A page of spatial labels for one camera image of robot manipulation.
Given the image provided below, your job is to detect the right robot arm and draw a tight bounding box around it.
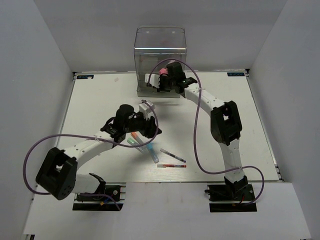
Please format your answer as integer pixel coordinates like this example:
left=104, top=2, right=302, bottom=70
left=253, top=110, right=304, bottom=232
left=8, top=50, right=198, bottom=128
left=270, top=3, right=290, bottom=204
left=149, top=61, right=248, bottom=200

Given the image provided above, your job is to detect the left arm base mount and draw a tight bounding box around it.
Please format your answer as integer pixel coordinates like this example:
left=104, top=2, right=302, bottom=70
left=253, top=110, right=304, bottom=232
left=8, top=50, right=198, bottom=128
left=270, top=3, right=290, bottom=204
left=72, top=183, right=126, bottom=212

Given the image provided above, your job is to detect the blue capped marker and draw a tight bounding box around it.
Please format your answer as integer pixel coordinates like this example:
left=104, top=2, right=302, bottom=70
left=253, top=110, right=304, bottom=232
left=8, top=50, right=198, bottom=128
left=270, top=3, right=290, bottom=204
left=146, top=143, right=159, bottom=164

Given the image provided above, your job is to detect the green capped marker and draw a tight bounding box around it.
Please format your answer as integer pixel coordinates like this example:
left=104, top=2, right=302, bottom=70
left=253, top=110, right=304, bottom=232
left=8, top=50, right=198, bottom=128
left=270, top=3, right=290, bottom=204
left=127, top=137, right=145, bottom=153

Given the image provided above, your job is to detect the orange capped marker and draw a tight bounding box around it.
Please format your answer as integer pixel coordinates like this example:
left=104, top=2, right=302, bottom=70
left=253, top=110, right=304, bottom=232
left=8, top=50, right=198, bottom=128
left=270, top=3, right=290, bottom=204
left=131, top=132, right=144, bottom=145

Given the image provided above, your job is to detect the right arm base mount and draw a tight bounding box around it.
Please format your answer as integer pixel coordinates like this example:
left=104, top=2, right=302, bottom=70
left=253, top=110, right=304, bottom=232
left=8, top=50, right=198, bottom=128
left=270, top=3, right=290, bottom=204
left=204, top=184, right=257, bottom=213

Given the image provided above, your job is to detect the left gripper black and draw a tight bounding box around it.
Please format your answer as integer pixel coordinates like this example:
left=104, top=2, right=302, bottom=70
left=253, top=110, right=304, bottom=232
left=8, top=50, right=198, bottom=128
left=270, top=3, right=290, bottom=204
left=124, top=111, right=163, bottom=139

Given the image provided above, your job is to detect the clear acrylic drawer organizer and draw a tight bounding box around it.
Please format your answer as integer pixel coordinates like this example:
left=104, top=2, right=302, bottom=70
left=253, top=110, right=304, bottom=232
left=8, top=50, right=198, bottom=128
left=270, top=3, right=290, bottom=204
left=133, top=25, right=187, bottom=98

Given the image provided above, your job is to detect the red pen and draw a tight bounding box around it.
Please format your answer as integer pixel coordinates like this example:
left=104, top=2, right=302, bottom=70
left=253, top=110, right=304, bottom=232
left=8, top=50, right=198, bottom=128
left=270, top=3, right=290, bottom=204
left=157, top=163, right=187, bottom=168

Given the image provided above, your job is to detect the purple pen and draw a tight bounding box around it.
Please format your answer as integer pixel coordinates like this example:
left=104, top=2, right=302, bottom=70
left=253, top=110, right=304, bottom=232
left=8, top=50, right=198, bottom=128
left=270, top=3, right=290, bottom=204
left=160, top=148, right=186, bottom=163

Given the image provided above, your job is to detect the pink capped red stapler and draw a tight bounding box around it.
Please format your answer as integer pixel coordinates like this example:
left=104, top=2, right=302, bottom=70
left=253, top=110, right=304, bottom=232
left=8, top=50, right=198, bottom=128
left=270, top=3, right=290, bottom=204
left=158, top=68, right=168, bottom=75

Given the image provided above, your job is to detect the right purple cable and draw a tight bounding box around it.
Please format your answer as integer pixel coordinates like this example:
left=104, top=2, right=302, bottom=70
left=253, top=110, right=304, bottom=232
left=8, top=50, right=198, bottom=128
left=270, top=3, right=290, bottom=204
left=147, top=59, right=265, bottom=205

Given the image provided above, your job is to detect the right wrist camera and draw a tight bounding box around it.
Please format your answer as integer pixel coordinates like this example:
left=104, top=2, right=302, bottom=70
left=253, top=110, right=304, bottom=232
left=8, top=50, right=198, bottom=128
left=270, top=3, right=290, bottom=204
left=144, top=73, right=160, bottom=89

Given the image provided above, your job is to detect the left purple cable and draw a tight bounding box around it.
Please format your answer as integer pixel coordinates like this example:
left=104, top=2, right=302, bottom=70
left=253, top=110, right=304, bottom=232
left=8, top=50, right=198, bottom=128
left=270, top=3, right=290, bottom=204
left=23, top=99, right=160, bottom=210

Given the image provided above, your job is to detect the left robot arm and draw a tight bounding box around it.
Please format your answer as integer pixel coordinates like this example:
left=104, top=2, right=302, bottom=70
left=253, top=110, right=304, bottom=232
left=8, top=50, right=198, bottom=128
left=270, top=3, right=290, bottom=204
left=35, top=101, right=162, bottom=200

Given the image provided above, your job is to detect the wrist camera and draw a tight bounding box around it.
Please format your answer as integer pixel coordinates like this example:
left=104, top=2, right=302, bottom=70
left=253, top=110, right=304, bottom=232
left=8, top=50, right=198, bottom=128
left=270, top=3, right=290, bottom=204
left=138, top=100, right=155, bottom=120
left=144, top=73, right=160, bottom=89

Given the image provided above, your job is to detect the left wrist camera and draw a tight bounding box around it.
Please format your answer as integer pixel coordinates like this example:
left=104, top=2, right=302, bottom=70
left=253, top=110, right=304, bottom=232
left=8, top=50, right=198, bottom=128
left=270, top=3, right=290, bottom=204
left=138, top=100, right=155, bottom=120

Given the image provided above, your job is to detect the purple cable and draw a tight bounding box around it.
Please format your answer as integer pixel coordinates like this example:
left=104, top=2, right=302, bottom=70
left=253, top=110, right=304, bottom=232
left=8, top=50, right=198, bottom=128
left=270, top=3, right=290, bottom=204
left=23, top=99, right=160, bottom=210
left=147, top=59, right=265, bottom=205

